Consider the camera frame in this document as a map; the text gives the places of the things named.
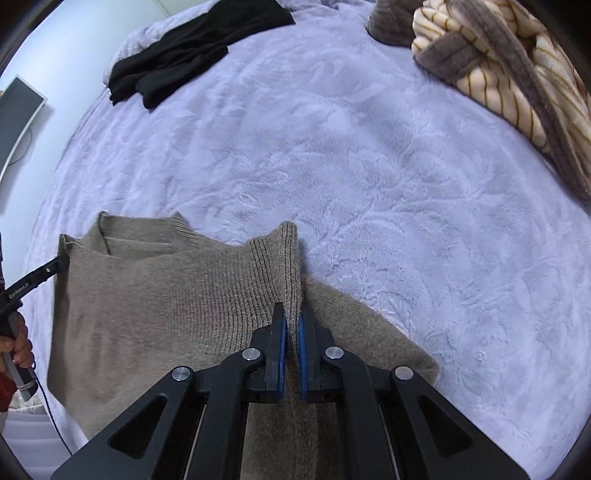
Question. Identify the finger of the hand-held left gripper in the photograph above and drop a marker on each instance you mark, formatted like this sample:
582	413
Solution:
55	267

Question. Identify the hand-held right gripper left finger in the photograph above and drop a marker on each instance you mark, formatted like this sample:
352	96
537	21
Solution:
281	355

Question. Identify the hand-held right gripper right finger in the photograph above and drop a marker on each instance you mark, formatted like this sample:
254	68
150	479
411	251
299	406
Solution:
302	355

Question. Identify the brown knit sweater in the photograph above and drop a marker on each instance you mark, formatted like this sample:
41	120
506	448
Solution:
161	300

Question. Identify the person's left hand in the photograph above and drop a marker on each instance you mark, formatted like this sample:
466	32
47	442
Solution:
23	346

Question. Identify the computer monitor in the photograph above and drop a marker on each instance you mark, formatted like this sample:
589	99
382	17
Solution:
16	124

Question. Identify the lavender embossed blanket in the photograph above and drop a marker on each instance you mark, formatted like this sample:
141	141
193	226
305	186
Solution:
369	184

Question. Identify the black garment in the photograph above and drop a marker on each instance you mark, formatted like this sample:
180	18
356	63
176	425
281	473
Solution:
184	50

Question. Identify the cream striped fleece robe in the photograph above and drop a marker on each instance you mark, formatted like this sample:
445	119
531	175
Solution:
508	69

